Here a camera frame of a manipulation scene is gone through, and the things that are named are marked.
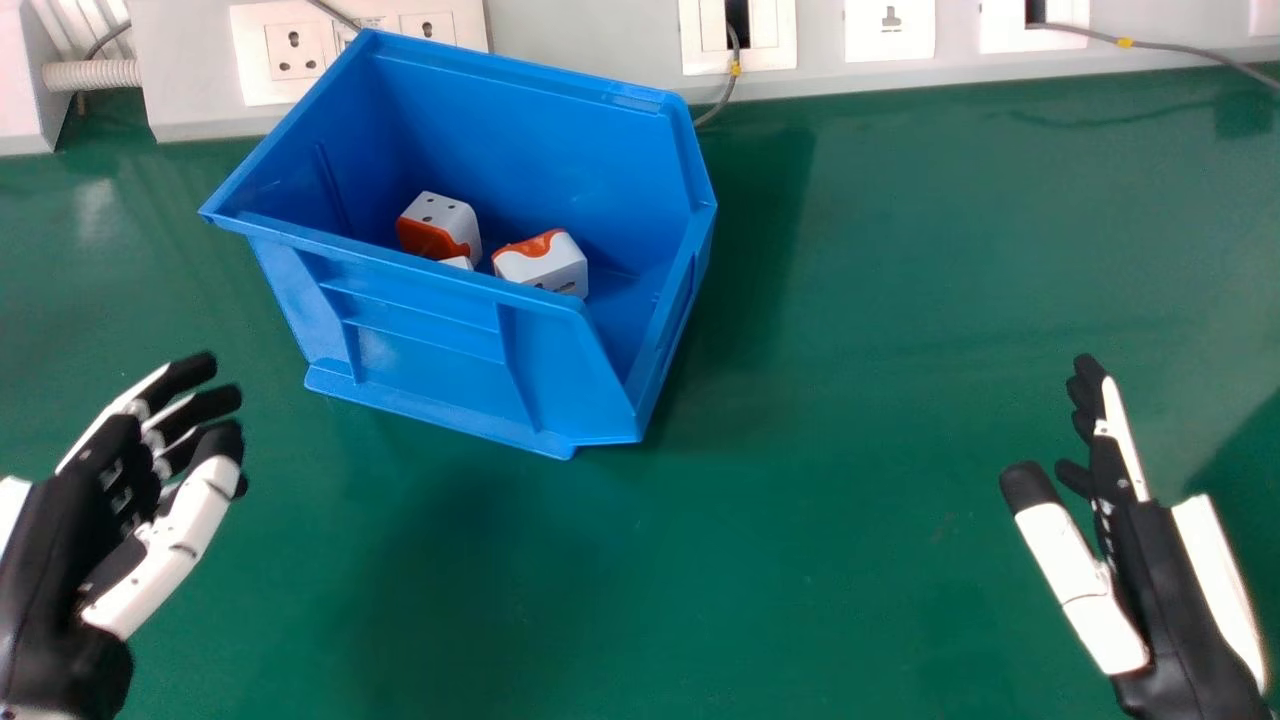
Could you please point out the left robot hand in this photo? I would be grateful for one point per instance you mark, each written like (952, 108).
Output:
(60, 560)

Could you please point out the blue plastic bin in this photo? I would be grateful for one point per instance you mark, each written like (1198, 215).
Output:
(500, 250)

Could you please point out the white-and-orange plug adapter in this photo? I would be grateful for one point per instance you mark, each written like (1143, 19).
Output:
(541, 262)
(437, 227)
(458, 263)

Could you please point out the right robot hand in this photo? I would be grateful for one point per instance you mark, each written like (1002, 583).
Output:
(1150, 590)

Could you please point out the white single socket plate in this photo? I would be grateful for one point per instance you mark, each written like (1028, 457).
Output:
(889, 28)

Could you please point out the white wall socket plate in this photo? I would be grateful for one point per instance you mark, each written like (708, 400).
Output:
(345, 45)

